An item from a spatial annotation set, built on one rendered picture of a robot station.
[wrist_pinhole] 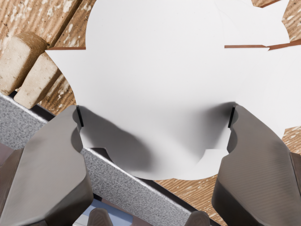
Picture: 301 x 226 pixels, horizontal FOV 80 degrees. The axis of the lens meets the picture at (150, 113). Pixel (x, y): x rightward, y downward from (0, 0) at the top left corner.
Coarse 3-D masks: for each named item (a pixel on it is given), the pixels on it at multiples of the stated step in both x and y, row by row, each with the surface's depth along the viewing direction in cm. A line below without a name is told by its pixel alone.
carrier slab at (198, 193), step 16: (256, 0) 14; (272, 0) 14; (80, 16) 15; (288, 16) 15; (64, 32) 16; (80, 32) 16; (288, 32) 15; (64, 80) 18; (48, 96) 19; (64, 96) 19; (288, 128) 20; (288, 144) 21; (176, 192) 27; (192, 192) 27; (208, 192) 26; (208, 208) 29; (224, 224) 31
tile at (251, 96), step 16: (224, 16) 10; (224, 32) 11; (272, 48) 11; (272, 64) 12; (256, 80) 12; (240, 96) 13; (256, 96) 13; (256, 112) 13; (208, 160) 16; (192, 176) 17; (208, 176) 17
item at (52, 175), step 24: (72, 120) 10; (48, 144) 8; (72, 144) 9; (24, 168) 7; (48, 168) 7; (72, 168) 7; (24, 192) 6; (48, 192) 6; (72, 192) 6; (24, 216) 6; (48, 216) 6; (72, 216) 7
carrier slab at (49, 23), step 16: (0, 0) 15; (16, 0) 15; (32, 0) 15; (48, 0) 15; (64, 0) 15; (80, 0) 15; (0, 16) 15; (16, 16) 15; (32, 16) 15; (48, 16) 15; (64, 16) 15; (0, 32) 16; (16, 32) 16; (48, 32) 16; (0, 48) 17; (48, 48) 17
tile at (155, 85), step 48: (96, 0) 9; (144, 0) 9; (192, 0) 9; (96, 48) 10; (144, 48) 10; (192, 48) 10; (240, 48) 10; (96, 96) 12; (144, 96) 12; (192, 96) 12; (96, 144) 14; (144, 144) 14; (192, 144) 14
